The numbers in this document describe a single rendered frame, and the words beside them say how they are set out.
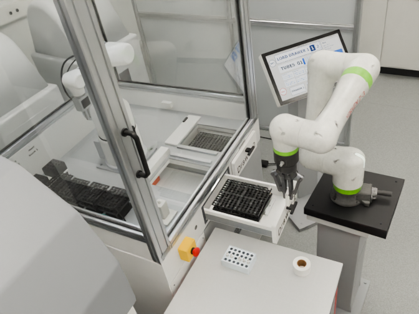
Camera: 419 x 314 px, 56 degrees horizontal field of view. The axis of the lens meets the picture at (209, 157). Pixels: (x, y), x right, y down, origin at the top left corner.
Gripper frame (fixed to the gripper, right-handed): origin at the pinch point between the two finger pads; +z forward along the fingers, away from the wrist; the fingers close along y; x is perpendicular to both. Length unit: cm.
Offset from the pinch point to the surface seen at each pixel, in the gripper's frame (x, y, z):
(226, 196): 0.9, -29.8, 8.9
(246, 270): -25.8, -9.9, 19.3
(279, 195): 14.3, -9.5, 14.9
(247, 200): 1.4, -19.2, 8.6
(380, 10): 294, -5, 34
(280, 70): 84, -31, -11
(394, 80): 287, 18, 103
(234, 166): 20.3, -33.8, 7.8
